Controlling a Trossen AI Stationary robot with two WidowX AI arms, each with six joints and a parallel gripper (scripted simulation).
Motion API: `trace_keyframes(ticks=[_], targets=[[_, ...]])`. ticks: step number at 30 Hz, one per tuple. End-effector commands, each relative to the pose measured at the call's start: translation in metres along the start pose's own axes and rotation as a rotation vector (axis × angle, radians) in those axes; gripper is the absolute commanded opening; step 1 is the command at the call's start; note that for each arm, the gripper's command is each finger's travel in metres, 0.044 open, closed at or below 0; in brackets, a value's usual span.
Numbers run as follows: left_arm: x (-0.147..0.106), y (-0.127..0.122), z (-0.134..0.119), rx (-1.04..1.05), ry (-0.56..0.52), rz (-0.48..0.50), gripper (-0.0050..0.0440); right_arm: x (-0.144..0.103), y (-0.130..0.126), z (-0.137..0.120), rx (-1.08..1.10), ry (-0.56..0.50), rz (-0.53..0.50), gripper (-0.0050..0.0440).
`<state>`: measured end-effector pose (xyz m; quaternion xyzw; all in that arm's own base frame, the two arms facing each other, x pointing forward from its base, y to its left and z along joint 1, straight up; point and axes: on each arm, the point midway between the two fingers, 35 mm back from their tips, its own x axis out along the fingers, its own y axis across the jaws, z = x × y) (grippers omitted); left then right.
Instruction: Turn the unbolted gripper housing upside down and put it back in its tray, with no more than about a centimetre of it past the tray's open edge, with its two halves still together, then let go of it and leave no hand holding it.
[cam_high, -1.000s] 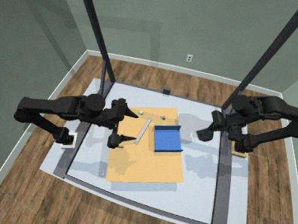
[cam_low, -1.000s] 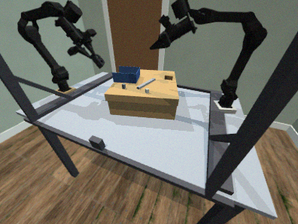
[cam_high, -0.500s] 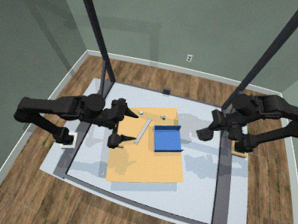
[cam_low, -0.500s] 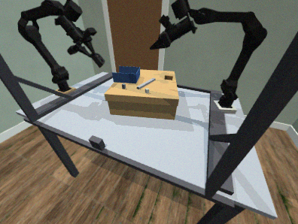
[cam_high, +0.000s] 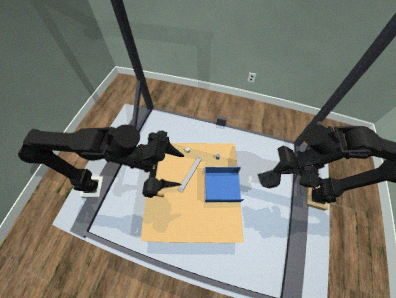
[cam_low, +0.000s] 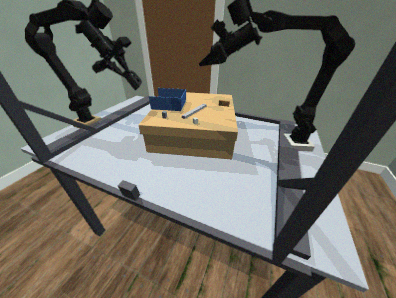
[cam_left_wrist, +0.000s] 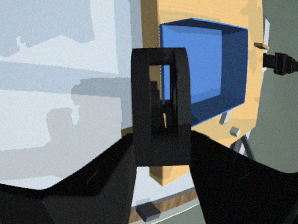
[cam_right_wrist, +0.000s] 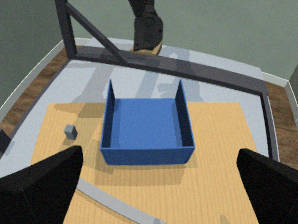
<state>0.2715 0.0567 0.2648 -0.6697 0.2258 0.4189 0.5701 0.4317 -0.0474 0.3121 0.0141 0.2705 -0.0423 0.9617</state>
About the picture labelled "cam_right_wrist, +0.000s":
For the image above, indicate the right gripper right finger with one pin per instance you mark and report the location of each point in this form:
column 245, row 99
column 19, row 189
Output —
column 272, row 187

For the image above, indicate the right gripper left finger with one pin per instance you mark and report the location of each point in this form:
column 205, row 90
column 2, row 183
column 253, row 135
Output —
column 41, row 193

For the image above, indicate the light grey long flat bar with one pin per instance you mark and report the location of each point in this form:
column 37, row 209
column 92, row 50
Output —
column 116, row 205

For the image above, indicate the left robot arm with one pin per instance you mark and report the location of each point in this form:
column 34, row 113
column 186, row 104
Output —
column 149, row 7

